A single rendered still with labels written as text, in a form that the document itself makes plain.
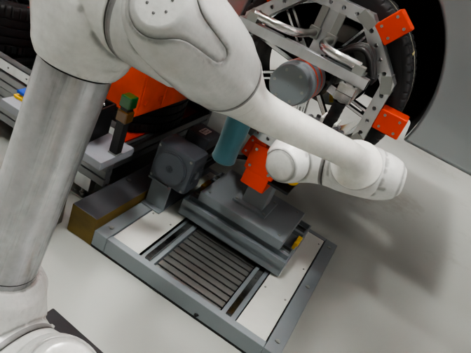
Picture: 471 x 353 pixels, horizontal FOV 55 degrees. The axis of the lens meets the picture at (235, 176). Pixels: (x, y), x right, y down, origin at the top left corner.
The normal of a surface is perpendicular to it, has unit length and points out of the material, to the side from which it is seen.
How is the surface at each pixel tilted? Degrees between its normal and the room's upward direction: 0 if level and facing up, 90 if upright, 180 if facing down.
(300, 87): 90
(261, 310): 0
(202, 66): 105
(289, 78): 90
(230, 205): 0
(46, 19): 88
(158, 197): 90
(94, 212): 0
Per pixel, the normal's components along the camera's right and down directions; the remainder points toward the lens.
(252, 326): 0.36, -0.80
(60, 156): 0.52, 0.58
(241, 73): 0.77, 0.51
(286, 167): -0.34, 0.31
